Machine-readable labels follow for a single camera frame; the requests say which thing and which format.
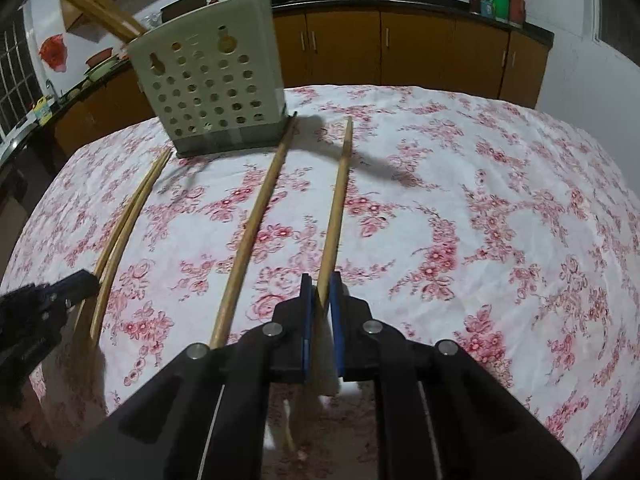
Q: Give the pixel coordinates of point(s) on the green basin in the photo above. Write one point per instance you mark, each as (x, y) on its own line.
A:
(102, 70)

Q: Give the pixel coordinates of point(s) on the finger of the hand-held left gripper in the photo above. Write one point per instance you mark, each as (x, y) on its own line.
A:
(75, 286)

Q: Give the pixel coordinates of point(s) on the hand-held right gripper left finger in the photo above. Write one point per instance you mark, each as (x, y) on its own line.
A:
(308, 330)

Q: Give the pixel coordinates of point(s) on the dark cutting board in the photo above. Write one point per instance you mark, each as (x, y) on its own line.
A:
(185, 6)

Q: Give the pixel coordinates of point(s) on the clear glass jars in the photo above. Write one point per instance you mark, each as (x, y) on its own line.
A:
(151, 21)

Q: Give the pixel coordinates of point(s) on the barred window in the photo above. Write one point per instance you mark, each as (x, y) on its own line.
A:
(15, 75)

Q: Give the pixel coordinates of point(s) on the yellow detergent bottle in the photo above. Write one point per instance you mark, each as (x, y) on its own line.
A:
(43, 110)

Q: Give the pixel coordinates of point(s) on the red plastic bag on wall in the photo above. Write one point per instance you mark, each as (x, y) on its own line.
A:
(54, 52)

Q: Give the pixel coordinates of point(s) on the wooden lower kitchen cabinets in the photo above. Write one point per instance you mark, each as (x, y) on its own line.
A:
(425, 45)

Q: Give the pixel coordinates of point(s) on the pink floral tablecloth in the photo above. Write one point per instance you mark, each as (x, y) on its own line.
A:
(450, 210)

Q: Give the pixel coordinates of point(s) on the red basin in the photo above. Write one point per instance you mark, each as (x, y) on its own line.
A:
(99, 56)

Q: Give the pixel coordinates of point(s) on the green carton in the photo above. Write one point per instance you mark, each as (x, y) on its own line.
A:
(494, 4)

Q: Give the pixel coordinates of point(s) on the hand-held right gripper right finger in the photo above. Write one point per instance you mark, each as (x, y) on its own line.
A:
(336, 330)

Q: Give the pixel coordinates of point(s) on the green perforated chopstick holder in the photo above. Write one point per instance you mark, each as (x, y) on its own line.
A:
(210, 85)

